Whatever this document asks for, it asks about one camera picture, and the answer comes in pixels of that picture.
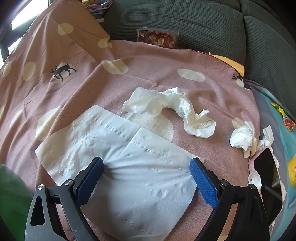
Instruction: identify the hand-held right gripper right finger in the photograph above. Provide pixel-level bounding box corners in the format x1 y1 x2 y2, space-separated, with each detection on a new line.
189 157 270 241

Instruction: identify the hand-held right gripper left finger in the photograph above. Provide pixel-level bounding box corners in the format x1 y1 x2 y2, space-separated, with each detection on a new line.
24 157 104 241

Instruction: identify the green bowl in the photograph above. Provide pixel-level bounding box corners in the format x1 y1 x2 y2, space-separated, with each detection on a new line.
0 162 34 234

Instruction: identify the teal printed cloth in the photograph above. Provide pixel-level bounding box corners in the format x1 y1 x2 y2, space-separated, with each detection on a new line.
252 81 296 241

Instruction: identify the long crumpled white tissue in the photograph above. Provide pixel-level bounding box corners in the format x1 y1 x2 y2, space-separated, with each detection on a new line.
122 86 216 139

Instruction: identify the colourful candy wrapper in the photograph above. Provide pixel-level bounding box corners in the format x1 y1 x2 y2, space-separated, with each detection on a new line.
283 115 296 131

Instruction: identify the gold candy wrapper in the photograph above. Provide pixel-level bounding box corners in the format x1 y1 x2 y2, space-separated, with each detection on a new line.
271 102 287 116

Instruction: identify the pink polka dot deer blanket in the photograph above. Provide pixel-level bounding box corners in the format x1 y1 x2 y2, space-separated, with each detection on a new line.
0 0 262 241

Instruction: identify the grey sofa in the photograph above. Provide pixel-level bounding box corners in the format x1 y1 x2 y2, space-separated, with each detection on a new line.
102 0 296 109

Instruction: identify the purple patterned cloth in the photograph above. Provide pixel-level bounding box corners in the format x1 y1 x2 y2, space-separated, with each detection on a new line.
81 0 117 24

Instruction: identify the black framed window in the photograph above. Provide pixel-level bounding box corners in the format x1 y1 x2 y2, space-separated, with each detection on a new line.
0 0 40 63

